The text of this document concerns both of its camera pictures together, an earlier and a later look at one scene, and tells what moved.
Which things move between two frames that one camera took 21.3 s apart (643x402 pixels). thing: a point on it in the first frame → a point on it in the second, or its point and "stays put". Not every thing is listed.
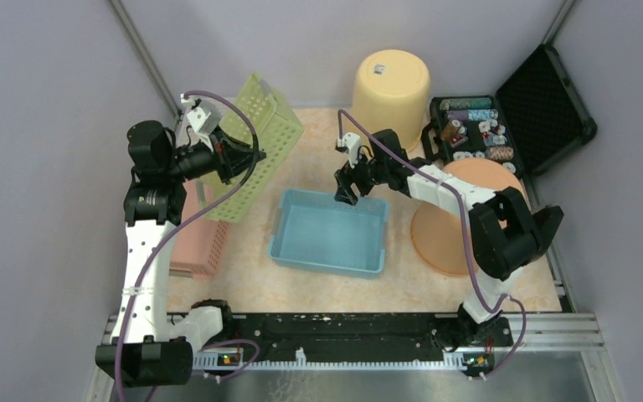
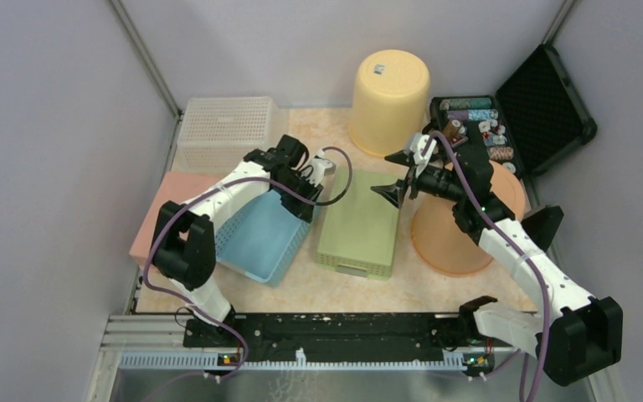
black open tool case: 531,121 stays put
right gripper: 344,177 → 403,157
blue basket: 314,232 → 264,239
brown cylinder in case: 450,130 stays put
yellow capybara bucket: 391,92 stays put
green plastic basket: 259,118 → 357,234
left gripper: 231,157 → 302,208
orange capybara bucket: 437,234 stays put
